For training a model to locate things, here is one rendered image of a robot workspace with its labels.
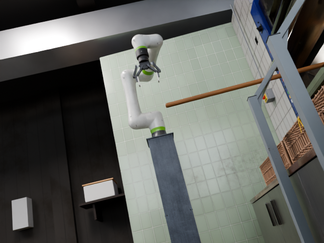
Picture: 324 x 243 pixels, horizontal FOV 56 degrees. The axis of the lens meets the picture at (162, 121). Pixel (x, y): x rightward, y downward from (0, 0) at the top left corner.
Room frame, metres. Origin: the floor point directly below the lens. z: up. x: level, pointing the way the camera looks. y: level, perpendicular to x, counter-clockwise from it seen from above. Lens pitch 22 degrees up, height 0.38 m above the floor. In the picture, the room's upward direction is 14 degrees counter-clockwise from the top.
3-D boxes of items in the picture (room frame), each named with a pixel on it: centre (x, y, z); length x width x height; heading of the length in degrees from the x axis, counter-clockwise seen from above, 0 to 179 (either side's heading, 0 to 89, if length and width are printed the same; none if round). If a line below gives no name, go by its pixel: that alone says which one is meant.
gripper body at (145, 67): (1.88, 0.02, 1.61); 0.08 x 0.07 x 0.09; 93
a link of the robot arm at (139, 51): (1.88, 0.02, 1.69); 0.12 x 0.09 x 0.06; 3
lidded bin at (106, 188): (4.48, 1.12, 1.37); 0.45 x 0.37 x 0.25; 93
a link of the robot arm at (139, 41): (1.87, 0.01, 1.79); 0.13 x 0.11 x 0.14; 108
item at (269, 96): (2.68, -1.03, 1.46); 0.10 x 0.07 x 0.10; 179
